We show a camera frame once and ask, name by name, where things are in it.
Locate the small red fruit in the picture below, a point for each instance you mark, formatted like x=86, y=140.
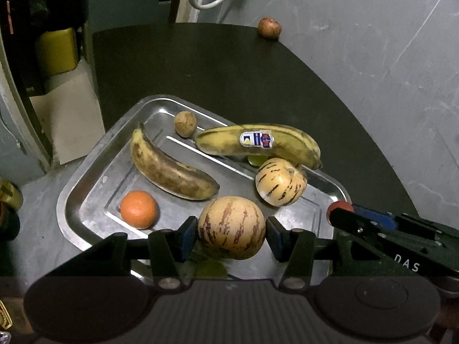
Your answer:
x=340, y=206

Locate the small brown round fruit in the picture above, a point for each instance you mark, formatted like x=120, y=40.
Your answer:
x=185, y=123

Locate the yellow container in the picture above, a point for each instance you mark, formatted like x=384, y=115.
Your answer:
x=57, y=52

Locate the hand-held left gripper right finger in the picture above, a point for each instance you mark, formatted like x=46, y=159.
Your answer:
x=274, y=236

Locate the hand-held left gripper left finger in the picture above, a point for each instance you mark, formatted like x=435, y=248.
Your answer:
x=189, y=236

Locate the orange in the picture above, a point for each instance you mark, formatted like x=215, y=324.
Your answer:
x=138, y=209

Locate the striped pepino melon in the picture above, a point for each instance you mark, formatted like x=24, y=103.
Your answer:
x=231, y=227
x=279, y=182

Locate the beige cardboard box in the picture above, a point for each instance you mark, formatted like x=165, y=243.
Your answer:
x=68, y=122

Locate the green grape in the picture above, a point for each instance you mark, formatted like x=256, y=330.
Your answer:
x=256, y=160
x=211, y=269

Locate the yellow capped jar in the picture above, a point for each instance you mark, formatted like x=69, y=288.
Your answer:
x=10, y=193

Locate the large yellow banana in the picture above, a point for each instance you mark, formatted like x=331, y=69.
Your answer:
x=287, y=147

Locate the reddish apple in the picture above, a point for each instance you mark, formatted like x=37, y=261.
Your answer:
x=269, y=27

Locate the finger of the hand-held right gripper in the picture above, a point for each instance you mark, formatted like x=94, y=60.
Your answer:
x=355, y=222
x=380, y=216

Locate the small spotted banana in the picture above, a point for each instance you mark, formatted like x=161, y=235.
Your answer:
x=168, y=173

